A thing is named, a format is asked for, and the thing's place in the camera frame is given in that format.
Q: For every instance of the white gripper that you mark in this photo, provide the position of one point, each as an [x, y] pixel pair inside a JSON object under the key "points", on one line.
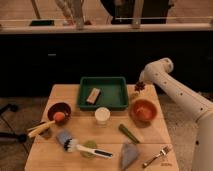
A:
{"points": [[143, 78]]}

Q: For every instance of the dark purple grapes bunch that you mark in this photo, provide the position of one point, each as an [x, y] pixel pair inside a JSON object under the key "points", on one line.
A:
{"points": [[139, 86]]}

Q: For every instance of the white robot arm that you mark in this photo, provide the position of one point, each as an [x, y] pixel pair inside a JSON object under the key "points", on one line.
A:
{"points": [[200, 108]]}

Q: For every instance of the green plastic tray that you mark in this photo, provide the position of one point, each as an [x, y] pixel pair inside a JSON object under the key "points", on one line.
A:
{"points": [[113, 93]]}

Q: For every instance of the orange bowl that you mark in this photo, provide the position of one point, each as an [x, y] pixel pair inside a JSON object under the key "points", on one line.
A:
{"points": [[143, 110]]}

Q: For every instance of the tan sponge block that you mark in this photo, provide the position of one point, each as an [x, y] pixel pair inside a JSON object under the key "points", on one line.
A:
{"points": [[93, 95]]}

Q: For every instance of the white cup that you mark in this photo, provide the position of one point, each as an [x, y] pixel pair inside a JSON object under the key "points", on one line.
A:
{"points": [[102, 115]]}

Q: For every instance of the green cucumber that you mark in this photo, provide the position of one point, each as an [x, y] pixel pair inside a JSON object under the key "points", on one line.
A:
{"points": [[126, 132]]}

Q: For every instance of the metal fork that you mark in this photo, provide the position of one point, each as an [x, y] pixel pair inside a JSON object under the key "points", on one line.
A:
{"points": [[163, 152]]}

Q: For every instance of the grey blue cloth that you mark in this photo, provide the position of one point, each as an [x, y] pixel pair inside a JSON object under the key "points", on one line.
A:
{"points": [[129, 153]]}

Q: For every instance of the dark red bowl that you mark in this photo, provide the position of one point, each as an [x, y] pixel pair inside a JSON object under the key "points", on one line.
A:
{"points": [[59, 107]]}

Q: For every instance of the orange fruit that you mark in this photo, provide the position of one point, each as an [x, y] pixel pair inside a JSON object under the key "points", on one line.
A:
{"points": [[59, 116]]}

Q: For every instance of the black tripod stand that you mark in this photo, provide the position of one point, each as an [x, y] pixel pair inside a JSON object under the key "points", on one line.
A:
{"points": [[21, 138]]}

